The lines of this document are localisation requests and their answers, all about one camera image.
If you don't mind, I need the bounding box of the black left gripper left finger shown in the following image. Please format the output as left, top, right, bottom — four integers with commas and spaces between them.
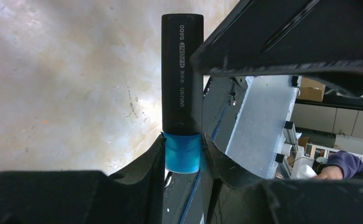
0, 135, 165, 224

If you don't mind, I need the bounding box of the black marker blue cap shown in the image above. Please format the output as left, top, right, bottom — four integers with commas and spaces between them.
161, 14, 204, 174

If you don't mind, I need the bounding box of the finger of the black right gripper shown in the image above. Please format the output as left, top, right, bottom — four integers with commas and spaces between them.
190, 0, 363, 98

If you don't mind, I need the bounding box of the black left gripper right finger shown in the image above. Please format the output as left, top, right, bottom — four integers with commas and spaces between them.
201, 134, 363, 224

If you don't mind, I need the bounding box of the cardboard box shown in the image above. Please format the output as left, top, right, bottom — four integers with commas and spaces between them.
297, 77, 326, 102

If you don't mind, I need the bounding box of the person in background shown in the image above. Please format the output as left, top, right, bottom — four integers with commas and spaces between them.
313, 150, 363, 180

